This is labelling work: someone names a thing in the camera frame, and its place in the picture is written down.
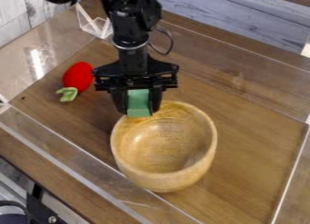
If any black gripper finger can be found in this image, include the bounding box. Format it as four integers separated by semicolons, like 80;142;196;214
109;88;128;114
149;87;161;112

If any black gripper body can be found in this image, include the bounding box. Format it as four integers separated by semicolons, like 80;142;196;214
92;49;178;93

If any green rectangular block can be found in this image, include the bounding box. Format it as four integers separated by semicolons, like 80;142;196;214
126;89;150;117

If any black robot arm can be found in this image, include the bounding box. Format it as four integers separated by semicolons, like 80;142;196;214
92;0;178;117

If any brown wooden bowl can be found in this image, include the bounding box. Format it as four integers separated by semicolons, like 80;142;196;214
109;101;217;193

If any red plush strawberry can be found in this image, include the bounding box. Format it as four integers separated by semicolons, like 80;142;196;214
56;62;93;102

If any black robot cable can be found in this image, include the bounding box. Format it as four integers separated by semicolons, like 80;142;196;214
146;23;174;57

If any clear acrylic corner bracket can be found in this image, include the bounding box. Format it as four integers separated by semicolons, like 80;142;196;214
74;4;113;39

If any clear acrylic tray wall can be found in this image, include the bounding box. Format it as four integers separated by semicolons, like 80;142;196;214
0;10;310;224

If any black clamp mount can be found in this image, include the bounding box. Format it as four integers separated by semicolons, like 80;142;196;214
0;183;68;224

